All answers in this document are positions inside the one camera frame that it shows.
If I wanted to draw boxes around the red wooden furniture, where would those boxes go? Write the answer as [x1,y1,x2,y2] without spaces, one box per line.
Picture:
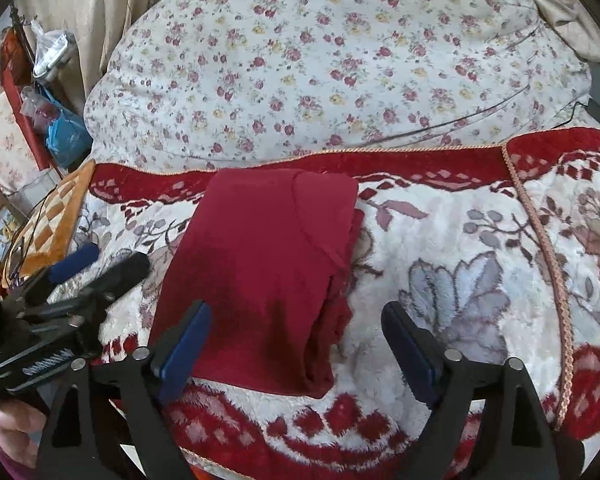
[0,27,57,172]

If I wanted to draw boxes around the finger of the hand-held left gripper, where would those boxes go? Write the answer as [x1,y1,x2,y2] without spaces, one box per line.
[5,244,101,306]
[25,251,151,326]

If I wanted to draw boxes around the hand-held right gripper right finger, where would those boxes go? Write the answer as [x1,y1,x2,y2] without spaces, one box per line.
[380,301,586,480]

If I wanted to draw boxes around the silver plastic bag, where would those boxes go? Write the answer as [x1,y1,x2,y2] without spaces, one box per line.
[31,19,77,82]

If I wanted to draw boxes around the red white floral plush blanket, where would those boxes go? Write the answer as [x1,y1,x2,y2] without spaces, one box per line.
[45,127,600,480]

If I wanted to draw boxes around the red knit garment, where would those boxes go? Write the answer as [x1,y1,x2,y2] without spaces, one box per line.
[149,167,367,400]

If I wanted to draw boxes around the person's left forearm purple sleeve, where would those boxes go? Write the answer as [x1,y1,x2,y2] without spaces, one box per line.
[0,425,36,480]

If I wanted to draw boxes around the beige cloth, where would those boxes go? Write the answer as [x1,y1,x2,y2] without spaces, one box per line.
[504,0,600,64]

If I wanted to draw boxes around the white floral duvet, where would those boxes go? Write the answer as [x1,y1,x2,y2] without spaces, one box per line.
[82,0,597,173]

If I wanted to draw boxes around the blue plastic bag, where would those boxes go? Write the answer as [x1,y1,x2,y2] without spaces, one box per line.
[45,104,94,170]

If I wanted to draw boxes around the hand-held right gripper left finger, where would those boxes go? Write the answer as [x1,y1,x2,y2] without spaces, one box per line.
[37,300,213,480]

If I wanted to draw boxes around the pale floral sheet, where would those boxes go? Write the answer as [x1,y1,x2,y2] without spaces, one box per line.
[0,60,42,197]

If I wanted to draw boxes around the beige curtain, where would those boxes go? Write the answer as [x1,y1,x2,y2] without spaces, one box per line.
[14,0,162,117]

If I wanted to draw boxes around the orange checkered cushion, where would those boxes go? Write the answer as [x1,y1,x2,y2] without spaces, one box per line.
[4,159,97,280]

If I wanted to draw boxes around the clear plastic bag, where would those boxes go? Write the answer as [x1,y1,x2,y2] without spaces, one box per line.
[21,85,62,132]

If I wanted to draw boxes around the thin black cable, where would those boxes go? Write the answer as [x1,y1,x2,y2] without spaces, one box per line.
[375,95,600,142]

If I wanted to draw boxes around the person's left hand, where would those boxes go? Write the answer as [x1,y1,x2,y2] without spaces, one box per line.
[0,402,48,468]

